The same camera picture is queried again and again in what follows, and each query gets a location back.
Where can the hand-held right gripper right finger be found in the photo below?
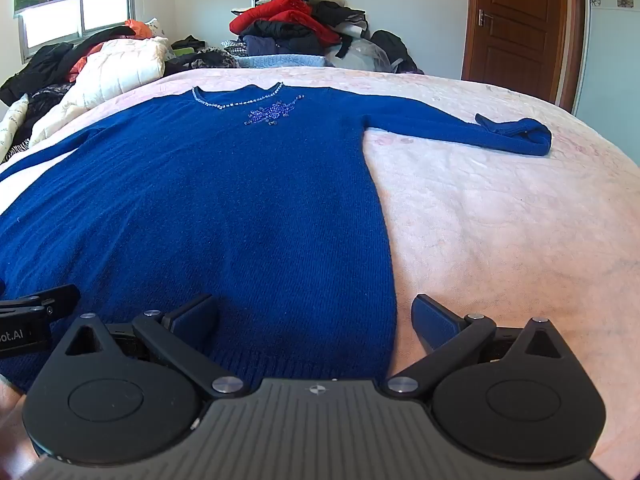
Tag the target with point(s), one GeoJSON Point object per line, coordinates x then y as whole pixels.
{"type": "Point", "coordinates": [434, 326]}

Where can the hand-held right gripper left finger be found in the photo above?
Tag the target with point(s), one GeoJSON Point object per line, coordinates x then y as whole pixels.
{"type": "Point", "coordinates": [197, 319]}

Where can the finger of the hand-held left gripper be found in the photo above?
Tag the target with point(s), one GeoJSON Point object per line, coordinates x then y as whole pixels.
{"type": "Point", "coordinates": [55, 300]}

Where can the blue knitted sweater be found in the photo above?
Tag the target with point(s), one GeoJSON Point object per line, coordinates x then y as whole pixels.
{"type": "Point", "coordinates": [225, 210]}

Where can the dark patterned clothes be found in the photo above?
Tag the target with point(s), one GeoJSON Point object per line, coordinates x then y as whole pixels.
{"type": "Point", "coordinates": [210, 60]}

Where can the pile of assorted clothes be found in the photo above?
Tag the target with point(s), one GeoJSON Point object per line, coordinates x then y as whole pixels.
{"type": "Point", "coordinates": [280, 31]}

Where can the white floral quilt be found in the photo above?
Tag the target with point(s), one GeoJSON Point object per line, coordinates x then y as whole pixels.
{"type": "Point", "coordinates": [11, 127]}

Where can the black coat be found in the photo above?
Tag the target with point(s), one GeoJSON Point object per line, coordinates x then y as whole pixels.
{"type": "Point", "coordinates": [40, 67]}

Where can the white quilted jacket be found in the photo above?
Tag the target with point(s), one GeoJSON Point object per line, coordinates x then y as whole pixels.
{"type": "Point", "coordinates": [125, 65]}

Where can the green item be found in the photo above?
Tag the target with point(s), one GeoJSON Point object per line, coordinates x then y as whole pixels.
{"type": "Point", "coordinates": [185, 52]}

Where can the light blue knitted blanket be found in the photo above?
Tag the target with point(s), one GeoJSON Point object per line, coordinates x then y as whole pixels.
{"type": "Point", "coordinates": [285, 61]}

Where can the window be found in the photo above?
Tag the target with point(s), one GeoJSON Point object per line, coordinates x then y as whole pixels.
{"type": "Point", "coordinates": [55, 22]}

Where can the clear plastic bag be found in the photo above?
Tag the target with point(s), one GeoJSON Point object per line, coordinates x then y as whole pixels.
{"type": "Point", "coordinates": [365, 52]}

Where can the orange garment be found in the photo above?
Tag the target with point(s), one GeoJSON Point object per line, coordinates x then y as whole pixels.
{"type": "Point", "coordinates": [137, 29]}

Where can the black bag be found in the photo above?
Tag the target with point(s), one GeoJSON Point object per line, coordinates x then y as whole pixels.
{"type": "Point", "coordinates": [392, 45]}

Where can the white floral pillow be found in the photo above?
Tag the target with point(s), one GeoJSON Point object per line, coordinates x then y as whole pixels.
{"type": "Point", "coordinates": [155, 29]}

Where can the brown wooden door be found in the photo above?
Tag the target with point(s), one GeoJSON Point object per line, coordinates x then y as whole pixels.
{"type": "Point", "coordinates": [515, 35]}

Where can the red padded jacket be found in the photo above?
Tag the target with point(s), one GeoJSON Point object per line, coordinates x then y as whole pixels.
{"type": "Point", "coordinates": [280, 10]}

